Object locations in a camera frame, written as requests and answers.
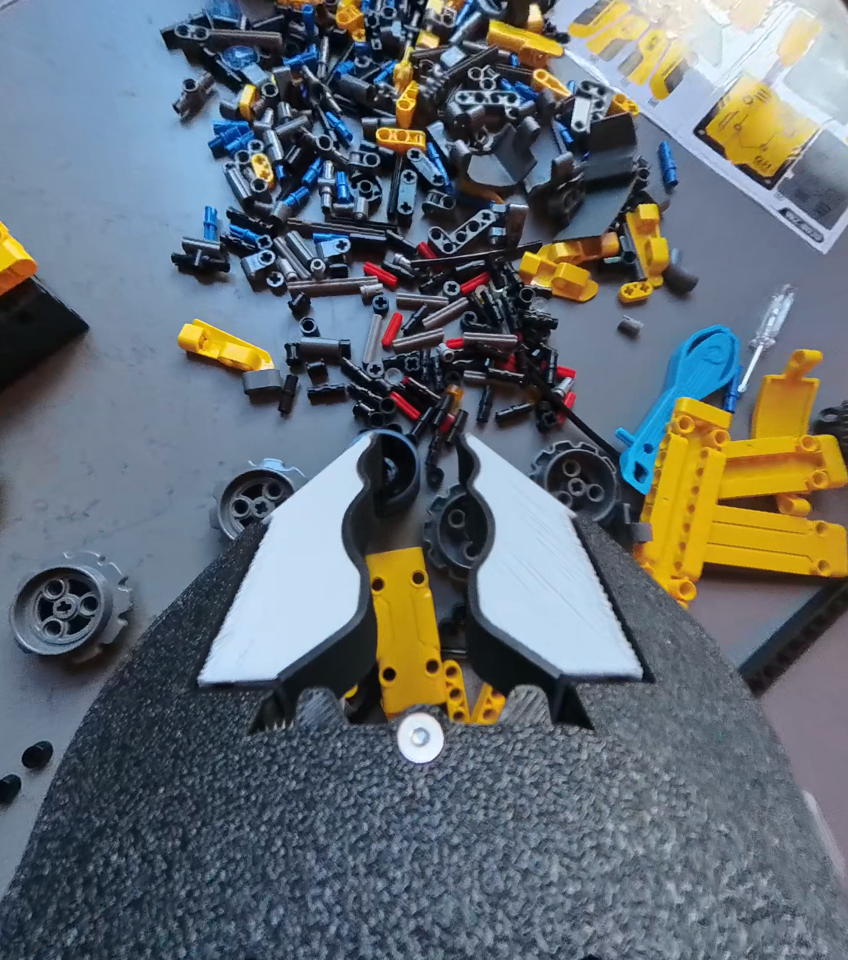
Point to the black wheel rim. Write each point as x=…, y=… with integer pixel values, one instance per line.
x=397, y=480

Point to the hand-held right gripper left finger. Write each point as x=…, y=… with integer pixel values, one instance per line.
x=289, y=600

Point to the yellow sticker sheet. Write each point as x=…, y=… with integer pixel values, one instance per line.
x=768, y=112

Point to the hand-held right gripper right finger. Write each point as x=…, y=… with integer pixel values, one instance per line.
x=544, y=592

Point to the yellow flat panel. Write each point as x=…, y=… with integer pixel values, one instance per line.
x=776, y=469
x=401, y=622
x=776, y=540

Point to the grey desk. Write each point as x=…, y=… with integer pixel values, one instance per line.
x=94, y=150

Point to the small black bushing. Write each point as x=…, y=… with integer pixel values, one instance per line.
x=4, y=789
x=38, y=754

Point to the small yellow curved panel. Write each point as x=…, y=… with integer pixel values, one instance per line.
x=214, y=341

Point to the long black beam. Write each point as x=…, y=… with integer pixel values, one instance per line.
x=806, y=630

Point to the blue brick separator tool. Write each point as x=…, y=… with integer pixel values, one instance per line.
x=686, y=390

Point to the yellow long frame beam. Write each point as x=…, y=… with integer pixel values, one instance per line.
x=682, y=487

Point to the dark grey toothed wheel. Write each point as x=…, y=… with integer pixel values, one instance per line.
x=574, y=480
x=454, y=532
x=244, y=502
x=68, y=604

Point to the pile of small building pieces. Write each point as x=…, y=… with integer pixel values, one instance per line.
x=394, y=225

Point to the yellow tabbed panel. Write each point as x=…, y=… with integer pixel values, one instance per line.
x=783, y=405

